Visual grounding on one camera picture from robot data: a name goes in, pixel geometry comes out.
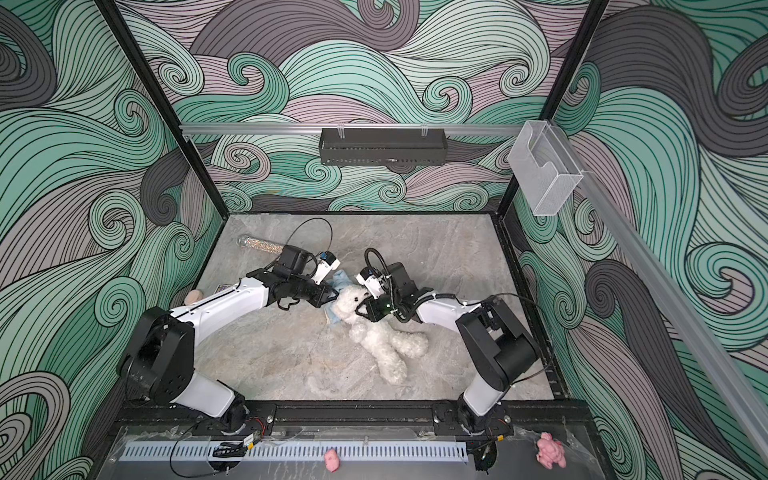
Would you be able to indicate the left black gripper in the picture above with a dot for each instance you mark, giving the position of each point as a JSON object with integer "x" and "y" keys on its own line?
{"x": 323, "y": 296}

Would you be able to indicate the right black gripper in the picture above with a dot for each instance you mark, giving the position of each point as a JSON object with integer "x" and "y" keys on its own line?
{"x": 371, "y": 308}

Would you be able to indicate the white teddy bear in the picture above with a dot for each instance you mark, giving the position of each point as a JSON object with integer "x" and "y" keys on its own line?
{"x": 388, "y": 346}

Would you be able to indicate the light blue fleece hoodie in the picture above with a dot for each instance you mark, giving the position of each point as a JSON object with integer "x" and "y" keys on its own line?
{"x": 343, "y": 307}

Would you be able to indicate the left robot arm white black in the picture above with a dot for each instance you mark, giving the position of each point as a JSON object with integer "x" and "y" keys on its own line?
{"x": 159, "y": 359}

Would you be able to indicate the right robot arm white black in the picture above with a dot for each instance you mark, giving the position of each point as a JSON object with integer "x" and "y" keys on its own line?
{"x": 499, "y": 346}

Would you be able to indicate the glass tube with sprinkles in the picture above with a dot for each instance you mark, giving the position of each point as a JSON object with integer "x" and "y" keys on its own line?
{"x": 250, "y": 242}

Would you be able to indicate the pink round ball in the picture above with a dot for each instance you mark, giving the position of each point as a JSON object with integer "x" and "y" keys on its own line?
{"x": 192, "y": 297}

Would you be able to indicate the small pink toy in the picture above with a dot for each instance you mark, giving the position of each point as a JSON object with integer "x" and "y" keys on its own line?
{"x": 332, "y": 460}

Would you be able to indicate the pink plush pig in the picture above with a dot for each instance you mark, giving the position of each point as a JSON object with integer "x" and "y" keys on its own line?
{"x": 550, "y": 452}

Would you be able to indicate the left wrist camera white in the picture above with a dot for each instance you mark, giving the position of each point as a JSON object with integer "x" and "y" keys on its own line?
{"x": 327, "y": 262}

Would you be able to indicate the black wall tray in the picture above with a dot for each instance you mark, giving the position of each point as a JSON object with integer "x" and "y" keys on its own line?
{"x": 383, "y": 147}

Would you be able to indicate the aluminium rail back wall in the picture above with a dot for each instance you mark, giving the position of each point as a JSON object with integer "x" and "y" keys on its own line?
{"x": 275, "y": 128}

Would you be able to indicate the aluminium rail wall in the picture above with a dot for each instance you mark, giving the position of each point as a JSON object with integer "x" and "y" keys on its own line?
{"x": 737, "y": 393}
{"x": 275, "y": 128}

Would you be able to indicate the clear plastic wall bin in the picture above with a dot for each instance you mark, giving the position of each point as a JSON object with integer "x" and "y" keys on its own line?
{"x": 545, "y": 165}

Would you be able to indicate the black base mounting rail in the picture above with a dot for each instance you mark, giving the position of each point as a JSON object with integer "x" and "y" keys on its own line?
{"x": 443, "y": 416}

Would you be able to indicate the white slotted cable duct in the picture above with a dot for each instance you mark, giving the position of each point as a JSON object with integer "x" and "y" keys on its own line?
{"x": 306, "y": 451}

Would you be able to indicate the aluminium rail right wall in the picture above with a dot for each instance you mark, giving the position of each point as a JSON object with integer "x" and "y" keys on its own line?
{"x": 737, "y": 393}

